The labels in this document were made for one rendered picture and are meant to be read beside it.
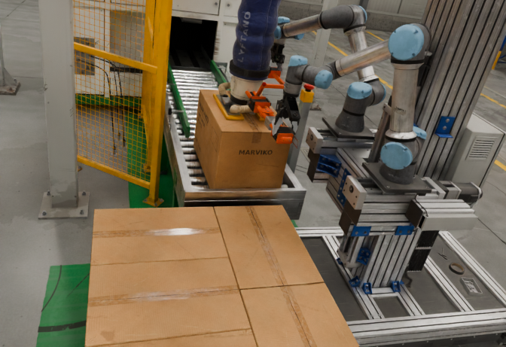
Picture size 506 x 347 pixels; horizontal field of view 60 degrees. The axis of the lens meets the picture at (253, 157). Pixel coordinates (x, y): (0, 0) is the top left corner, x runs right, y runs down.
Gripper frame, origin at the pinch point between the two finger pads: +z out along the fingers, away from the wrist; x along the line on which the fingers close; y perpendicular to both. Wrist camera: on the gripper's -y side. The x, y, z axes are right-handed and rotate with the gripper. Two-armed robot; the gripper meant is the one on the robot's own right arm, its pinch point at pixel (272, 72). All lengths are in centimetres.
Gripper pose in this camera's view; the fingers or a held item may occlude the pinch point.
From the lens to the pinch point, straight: 285.9
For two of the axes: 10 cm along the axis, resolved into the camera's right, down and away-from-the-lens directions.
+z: -1.6, 8.7, 4.7
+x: 9.4, 0.0, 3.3
